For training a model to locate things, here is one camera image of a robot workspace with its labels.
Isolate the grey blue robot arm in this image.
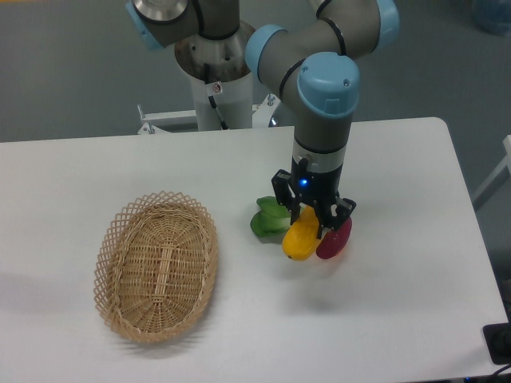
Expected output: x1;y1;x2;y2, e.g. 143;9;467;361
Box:
125;1;400;230

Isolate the woven wicker basket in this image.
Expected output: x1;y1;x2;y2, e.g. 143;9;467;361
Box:
93;191;218;343

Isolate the white metal base frame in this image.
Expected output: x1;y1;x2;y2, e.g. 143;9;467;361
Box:
137;93;296;135

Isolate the green vegetable toy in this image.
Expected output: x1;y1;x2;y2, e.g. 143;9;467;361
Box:
250;196;291;238

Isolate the black device at table edge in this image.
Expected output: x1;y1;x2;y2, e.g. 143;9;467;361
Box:
482;322;510;365

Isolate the black cable on pedestal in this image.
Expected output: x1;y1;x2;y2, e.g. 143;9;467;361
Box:
203;63;230;131

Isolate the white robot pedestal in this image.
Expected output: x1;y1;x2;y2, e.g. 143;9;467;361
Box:
174;22;255;131

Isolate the white furniture leg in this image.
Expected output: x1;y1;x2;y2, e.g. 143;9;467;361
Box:
471;135;510;211

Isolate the red purple fruit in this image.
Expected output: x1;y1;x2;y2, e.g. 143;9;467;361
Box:
316;218;353;260

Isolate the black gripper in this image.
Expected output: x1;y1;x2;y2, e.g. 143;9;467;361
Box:
271;160;356;239

